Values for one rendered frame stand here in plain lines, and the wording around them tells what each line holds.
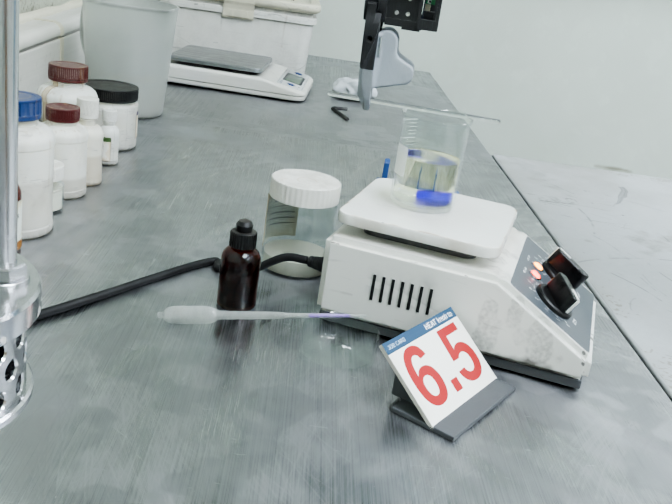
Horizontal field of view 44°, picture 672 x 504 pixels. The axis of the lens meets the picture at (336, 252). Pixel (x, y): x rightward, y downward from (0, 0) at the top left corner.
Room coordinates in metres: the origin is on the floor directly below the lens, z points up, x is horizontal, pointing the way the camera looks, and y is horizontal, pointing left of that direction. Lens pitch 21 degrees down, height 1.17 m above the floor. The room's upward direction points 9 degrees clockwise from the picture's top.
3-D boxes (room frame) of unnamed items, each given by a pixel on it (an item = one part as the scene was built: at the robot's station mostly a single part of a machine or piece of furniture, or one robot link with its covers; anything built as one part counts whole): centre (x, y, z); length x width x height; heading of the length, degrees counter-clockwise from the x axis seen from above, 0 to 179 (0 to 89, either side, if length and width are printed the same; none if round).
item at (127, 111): (0.96, 0.29, 0.94); 0.07 x 0.07 x 0.07
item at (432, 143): (0.62, -0.06, 1.02); 0.06 x 0.05 x 0.08; 142
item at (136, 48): (1.16, 0.34, 0.97); 0.18 x 0.13 x 0.15; 54
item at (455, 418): (0.48, -0.09, 0.92); 0.09 x 0.06 x 0.04; 147
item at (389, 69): (0.93, -0.03, 1.04); 0.06 x 0.03 x 0.09; 87
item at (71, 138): (0.76, 0.27, 0.94); 0.05 x 0.05 x 0.09
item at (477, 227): (0.61, -0.07, 0.98); 0.12 x 0.12 x 0.01; 75
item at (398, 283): (0.60, -0.09, 0.94); 0.22 x 0.13 x 0.08; 75
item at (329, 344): (0.52, -0.01, 0.91); 0.06 x 0.06 x 0.02
